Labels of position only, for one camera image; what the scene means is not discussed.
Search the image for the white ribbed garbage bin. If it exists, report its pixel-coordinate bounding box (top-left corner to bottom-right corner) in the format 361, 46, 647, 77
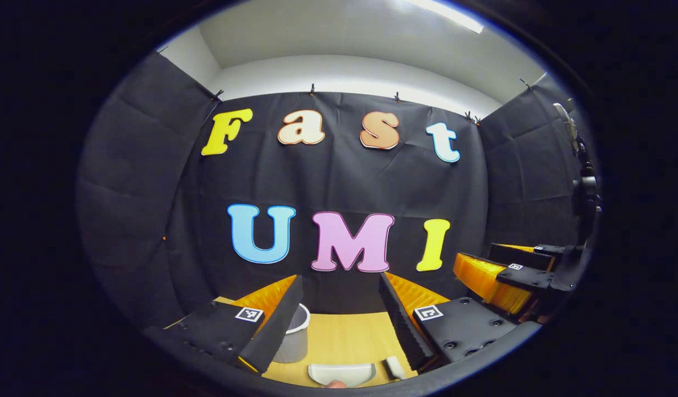
273, 303, 311, 363

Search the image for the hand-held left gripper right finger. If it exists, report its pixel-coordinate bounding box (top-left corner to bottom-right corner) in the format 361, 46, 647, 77
378, 271, 519, 374

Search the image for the black stand with white head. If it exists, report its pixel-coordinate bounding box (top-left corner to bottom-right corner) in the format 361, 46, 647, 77
553, 102, 603, 246

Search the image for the wooden desktop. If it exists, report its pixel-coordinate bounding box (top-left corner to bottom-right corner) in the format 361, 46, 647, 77
165, 297, 422, 389

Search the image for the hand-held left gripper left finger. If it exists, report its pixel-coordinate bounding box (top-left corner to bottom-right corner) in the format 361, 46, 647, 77
146, 275, 305, 375

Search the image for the small white broom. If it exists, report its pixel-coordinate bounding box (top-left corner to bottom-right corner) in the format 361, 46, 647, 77
384, 356, 407, 381

